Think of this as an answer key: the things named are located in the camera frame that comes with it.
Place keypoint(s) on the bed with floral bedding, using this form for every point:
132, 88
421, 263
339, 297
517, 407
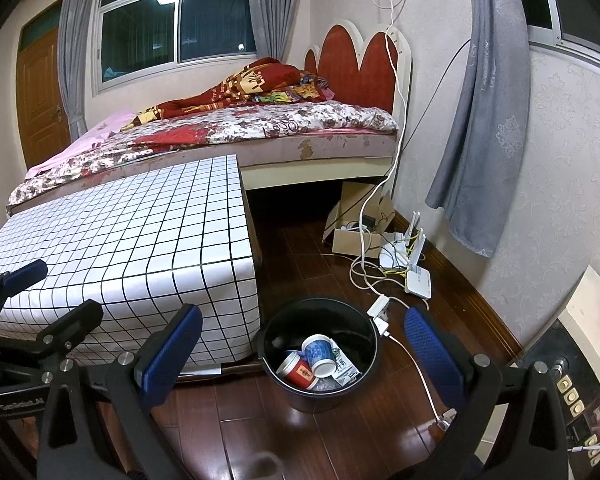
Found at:
280, 120

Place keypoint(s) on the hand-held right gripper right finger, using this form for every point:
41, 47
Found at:
432, 355

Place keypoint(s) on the white modem box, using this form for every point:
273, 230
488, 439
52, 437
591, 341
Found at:
419, 281

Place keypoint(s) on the black bucket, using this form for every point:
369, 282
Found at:
300, 320

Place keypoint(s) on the pink blanket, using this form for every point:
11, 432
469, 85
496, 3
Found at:
80, 145

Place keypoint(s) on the green white carton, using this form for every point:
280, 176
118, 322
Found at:
345, 367

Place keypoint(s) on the white grid tablecloth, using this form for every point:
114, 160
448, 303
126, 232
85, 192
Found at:
130, 220

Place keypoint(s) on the red padded headboard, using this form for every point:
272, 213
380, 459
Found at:
360, 70

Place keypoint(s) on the beige cabinet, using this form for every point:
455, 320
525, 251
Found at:
590, 315

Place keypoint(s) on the blue white paper cup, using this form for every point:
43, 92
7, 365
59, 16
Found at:
317, 352

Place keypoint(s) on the clear crushed plastic bottle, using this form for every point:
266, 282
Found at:
327, 385

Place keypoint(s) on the wooden door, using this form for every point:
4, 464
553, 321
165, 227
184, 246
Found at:
40, 105

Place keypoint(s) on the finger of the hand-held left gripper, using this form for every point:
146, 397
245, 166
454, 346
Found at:
22, 272
75, 327

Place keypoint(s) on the white router with antennas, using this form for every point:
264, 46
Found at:
397, 252

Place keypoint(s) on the grey tied curtain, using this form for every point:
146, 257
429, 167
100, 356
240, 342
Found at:
485, 135

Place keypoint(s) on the red printed blanket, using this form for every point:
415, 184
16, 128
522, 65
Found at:
240, 87

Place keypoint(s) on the red paper cup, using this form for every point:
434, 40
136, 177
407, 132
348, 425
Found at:
295, 372

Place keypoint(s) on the cardboard box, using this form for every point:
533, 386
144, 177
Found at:
350, 210

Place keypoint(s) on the mattress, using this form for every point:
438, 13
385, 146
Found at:
340, 147

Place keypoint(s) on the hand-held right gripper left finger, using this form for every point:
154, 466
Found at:
172, 355

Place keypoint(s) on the white power adapter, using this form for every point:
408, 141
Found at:
378, 310

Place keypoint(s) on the cream bed frame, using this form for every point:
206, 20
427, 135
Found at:
305, 175

